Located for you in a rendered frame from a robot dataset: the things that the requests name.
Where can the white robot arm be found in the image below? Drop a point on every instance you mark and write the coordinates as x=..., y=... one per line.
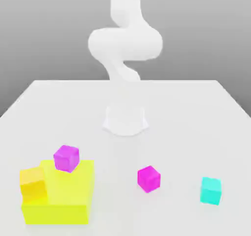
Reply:
x=125, y=43

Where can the small magenta cube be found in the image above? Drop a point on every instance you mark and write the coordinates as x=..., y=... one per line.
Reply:
x=149, y=179

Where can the small violet cube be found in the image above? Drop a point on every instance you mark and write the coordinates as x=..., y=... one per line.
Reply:
x=66, y=159

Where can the small cyan cube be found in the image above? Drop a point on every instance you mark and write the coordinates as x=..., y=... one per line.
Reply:
x=210, y=190

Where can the small orange cube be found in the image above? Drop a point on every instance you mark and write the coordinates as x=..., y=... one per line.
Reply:
x=33, y=187

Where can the large yellow box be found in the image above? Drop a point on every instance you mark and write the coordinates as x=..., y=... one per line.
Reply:
x=68, y=190

